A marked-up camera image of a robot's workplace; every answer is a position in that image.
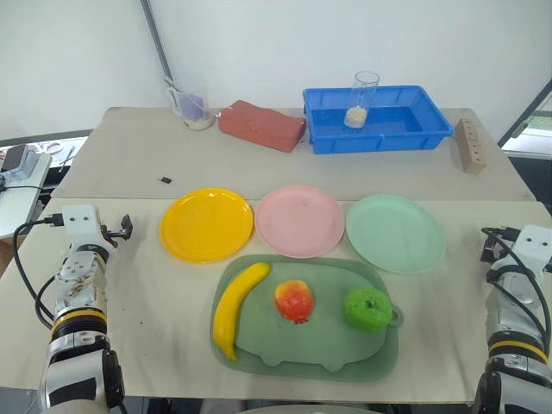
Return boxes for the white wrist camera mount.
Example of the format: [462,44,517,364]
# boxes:
[513,224,552,275]
[61,204,104,250]

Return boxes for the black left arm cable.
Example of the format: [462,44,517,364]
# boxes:
[12,214,66,334]

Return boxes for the red brick block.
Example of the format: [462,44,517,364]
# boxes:
[216,99,308,154]

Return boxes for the pink plastic plate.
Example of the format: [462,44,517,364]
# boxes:
[254,185,347,259]

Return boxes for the clear measuring cup with grains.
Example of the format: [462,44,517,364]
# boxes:
[166,81,216,130]

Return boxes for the white side table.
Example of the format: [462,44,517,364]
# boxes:
[0,150,53,239]

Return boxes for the thin metal tool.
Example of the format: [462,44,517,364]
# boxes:
[58,146,77,174]

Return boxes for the mint green plastic plate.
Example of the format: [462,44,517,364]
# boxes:
[345,193,447,275]

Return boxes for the green plastic tray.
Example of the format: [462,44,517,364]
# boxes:
[210,254,405,384]

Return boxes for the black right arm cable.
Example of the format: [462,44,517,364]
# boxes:
[481,227,549,344]

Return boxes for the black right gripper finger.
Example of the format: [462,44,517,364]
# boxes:
[480,228,498,263]

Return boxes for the wooden block with holes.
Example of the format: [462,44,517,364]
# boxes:
[449,118,489,175]

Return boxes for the green toy apple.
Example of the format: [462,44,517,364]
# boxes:
[342,286,393,334]

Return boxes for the grey metal pole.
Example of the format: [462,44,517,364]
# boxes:
[140,0,172,79]

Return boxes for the red yellow toy apple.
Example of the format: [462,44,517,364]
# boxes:
[274,279,315,325]

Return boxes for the scissors with pale handles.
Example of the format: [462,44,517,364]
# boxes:
[30,140,65,155]

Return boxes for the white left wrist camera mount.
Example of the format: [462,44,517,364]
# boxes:
[61,204,104,250]

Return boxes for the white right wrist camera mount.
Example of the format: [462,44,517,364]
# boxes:
[513,224,552,275]

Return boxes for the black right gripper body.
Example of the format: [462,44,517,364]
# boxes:
[493,227,521,261]

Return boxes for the blue plastic bin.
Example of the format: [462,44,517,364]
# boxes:
[302,85,455,155]

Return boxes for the grey device with phone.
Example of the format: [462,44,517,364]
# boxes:
[0,144,53,187]

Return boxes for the purple scoop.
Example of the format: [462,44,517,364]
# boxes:
[179,91,205,122]

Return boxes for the yellow plastic plate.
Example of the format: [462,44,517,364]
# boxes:
[160,186,254,265]

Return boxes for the yellow toy banana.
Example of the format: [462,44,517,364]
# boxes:
[212,261,273,362]

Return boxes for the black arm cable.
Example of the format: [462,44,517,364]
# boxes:
[12,214,66,334]
[481,227,549,344]

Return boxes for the dark window frame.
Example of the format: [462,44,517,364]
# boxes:
[499,79,552,153]

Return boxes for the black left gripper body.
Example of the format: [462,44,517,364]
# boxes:
[98,218,123,250]

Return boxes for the clear glass with grains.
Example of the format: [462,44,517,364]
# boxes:
[343,71,380,129]

